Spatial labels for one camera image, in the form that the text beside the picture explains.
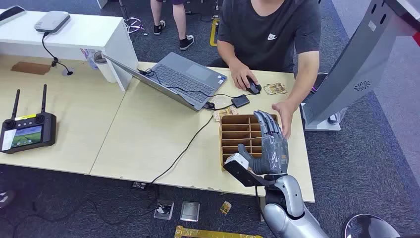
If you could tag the person's right hand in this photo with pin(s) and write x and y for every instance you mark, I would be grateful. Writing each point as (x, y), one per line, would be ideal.
(239, 75)

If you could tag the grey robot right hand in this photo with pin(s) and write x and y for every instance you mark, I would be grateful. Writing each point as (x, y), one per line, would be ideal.
(274, 151)

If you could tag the person's left hand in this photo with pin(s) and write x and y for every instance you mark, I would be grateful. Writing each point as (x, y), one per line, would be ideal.
(284, 113)

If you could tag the black computer mouse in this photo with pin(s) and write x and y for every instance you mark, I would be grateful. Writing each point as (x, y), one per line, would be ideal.
(255, 88)

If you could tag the person's right forearm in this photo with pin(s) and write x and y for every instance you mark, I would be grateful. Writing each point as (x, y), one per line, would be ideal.
(229, 54)

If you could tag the person's left forearm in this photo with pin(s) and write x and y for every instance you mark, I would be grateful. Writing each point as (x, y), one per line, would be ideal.
(306, 75)

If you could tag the brown printed card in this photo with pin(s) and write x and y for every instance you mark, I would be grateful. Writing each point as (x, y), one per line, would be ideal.
(223, 114)

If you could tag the wooden card organizer box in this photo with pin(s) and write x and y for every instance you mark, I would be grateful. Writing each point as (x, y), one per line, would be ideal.
(234, 131)

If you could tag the small card on floor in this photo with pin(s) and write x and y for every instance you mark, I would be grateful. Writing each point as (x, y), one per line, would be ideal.
(225, 207)

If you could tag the standing person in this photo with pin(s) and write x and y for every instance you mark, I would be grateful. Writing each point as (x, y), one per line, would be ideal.
(178, 19)

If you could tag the black external drive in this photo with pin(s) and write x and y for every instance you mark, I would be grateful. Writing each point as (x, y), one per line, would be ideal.
(240, 101)

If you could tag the black seat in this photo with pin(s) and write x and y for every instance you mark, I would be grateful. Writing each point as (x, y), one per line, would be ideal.
(320, 82)

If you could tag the grey laptop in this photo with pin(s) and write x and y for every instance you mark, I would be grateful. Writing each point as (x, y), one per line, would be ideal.
(183, 78)

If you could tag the grey kiosk stand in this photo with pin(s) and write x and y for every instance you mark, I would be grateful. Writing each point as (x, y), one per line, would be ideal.
(354, 65)

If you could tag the silver floor box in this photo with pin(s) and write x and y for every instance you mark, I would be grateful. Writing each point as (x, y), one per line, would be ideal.
(189, 211)

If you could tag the yellow patterned floor strip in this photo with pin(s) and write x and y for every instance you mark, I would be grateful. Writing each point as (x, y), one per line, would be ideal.
(210, 234)

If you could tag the chrome chair base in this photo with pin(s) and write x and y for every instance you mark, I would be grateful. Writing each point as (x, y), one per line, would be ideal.
(133, 24)

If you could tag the shiny round grey object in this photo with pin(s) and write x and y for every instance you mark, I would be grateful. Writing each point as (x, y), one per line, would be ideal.
(370, 226)

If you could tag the floor power socket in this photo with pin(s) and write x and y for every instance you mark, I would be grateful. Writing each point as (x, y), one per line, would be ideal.
(164, 209)

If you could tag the white paper cup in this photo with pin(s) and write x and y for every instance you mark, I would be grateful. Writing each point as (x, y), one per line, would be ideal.
(105, 70)

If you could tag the black power adapter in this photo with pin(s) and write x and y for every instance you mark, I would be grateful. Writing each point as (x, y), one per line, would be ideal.
(138, 185)

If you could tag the white raised desk shelf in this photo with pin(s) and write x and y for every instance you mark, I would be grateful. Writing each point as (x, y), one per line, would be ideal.
(82, 33)

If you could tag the grey flat device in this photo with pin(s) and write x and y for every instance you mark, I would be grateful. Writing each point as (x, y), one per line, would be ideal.
(52, 21)

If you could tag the brown cardboard piece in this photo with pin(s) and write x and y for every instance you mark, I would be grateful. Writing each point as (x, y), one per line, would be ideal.
(31, 68)

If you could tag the black remote controller with screen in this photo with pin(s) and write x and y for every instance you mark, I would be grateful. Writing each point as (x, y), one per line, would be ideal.
(32, 131)

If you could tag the dark tablet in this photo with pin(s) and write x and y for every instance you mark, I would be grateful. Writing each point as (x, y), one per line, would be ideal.
(11, 13)

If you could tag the black shoe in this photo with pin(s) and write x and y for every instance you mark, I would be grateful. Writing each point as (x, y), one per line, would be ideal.
(5, 198)

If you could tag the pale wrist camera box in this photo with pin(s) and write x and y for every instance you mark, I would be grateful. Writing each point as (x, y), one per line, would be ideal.
(236, 161)

